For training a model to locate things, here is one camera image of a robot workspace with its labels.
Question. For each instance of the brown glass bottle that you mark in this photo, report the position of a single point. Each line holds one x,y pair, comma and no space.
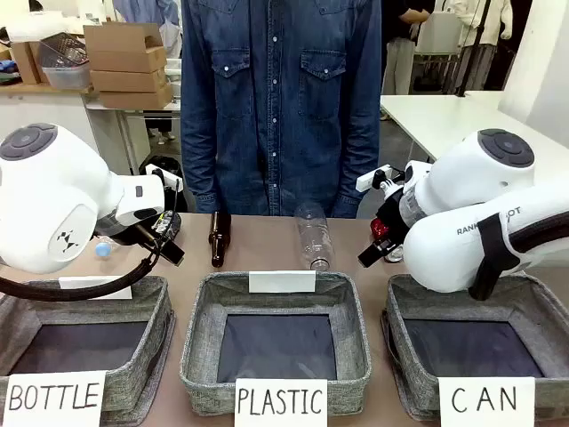
218,242

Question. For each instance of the grey basket labelled bottle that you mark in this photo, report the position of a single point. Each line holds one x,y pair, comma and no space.
146,311

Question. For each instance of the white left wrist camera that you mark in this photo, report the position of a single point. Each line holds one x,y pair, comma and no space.
162,174

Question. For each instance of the person in denim shirt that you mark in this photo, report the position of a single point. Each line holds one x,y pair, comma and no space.
280,111

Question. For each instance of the crushed red can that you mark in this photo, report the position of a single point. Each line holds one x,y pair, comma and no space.
379,229

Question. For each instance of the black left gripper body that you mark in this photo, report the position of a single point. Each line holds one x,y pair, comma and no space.
165,249

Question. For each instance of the blank white card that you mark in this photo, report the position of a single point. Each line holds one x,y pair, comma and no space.
102,291
282,281

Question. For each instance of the paper label reading plastic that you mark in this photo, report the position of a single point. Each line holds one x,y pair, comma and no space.
281,402

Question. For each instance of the large clear plastic bottle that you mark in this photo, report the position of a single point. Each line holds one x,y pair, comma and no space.
313,236

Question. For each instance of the person's left forearm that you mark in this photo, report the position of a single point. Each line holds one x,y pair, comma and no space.
358,160

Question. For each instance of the bystander in blue shirt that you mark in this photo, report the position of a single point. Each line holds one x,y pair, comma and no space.
169,31

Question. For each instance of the small cardboard box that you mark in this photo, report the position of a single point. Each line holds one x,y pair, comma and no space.
26,62

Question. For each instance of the clear plastic storage bin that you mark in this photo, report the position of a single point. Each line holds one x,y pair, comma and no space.
66,71

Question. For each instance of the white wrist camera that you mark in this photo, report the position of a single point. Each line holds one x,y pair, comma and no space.
369,181
162,174

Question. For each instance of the open cardboard box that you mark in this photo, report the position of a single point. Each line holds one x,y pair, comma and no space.
124,44

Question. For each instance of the grey basket labelled plastic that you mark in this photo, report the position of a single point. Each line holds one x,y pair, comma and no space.
275,307

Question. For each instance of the small blue-capped plastic bottle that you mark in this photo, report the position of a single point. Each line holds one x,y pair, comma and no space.
103,250

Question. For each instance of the person's right forearm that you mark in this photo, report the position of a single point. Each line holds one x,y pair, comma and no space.
197,169

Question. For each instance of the black stand pole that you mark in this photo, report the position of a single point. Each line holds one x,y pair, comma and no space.
473,53

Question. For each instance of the paper label reading bottle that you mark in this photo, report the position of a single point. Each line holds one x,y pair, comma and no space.
53,398

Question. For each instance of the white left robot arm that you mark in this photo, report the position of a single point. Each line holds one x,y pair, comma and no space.
44,200

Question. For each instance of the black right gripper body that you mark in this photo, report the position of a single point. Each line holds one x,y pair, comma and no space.
393,213

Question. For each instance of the flat cardboard box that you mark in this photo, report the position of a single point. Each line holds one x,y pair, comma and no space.
135,99
129,80

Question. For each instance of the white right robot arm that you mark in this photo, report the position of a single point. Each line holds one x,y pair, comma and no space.
462,231

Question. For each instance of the black bag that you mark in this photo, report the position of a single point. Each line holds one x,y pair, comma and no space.
186,195

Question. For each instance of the white side table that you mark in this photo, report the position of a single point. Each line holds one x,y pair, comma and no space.
133,124

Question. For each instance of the paper label reading can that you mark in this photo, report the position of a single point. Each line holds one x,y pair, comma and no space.
486,400

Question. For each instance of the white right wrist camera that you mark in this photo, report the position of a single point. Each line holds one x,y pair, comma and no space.
369,181

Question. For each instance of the figure in white jacket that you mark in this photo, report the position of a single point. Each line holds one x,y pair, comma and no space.
482,49

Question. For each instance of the white box appliance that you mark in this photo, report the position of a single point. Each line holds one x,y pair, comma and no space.
438,33

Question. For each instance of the large white table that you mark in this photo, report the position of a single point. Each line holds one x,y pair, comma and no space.
444,120

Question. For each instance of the bystander in beige trousers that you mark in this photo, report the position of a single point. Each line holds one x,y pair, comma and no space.
402,58

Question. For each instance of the grey basket labelled can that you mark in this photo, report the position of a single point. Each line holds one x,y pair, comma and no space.
444,307

